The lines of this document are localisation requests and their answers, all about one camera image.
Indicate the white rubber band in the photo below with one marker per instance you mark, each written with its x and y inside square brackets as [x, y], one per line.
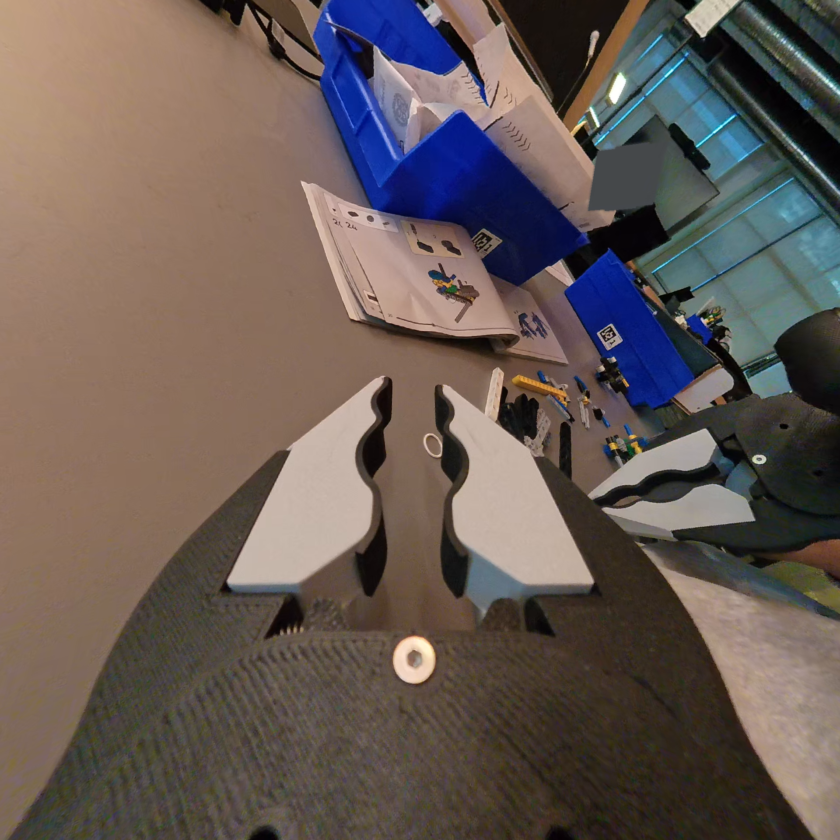
[424, 444]

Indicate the thin light grey lego liftarm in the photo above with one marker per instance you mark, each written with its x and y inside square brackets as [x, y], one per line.
[561, 408]

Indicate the thick light grey lego beam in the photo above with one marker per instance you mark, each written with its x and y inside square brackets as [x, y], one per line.
[539, 433]

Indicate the lego gear assembly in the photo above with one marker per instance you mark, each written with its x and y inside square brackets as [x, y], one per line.
[623, 443]

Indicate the black and blue lego assembly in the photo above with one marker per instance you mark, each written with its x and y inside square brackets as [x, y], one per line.
[611, 375]

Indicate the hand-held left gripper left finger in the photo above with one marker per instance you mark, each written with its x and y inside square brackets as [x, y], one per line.
[308, 512]

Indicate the large grey display screen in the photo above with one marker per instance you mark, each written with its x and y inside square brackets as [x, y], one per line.
[689, 190]

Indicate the open lego instruction booklet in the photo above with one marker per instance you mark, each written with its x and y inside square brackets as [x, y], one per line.
[407, 289]

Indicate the long yellow lego beam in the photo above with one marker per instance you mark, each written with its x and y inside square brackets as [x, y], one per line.
[538, 386]

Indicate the white lego beam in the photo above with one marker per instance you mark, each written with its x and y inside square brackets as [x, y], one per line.
[494, 394]

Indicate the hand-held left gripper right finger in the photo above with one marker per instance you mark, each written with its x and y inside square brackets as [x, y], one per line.
[518, 518]

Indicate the long black lego beam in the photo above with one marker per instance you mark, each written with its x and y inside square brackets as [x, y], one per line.
[565, 453]

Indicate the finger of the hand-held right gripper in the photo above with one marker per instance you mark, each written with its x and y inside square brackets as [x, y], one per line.
[695, 512]
[669, 459]

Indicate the blue plastic bin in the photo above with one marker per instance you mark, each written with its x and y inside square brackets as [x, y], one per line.
[623, 308]
[459, 184]

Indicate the white paper bags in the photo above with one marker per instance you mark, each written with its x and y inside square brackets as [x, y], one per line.
[525, 131]

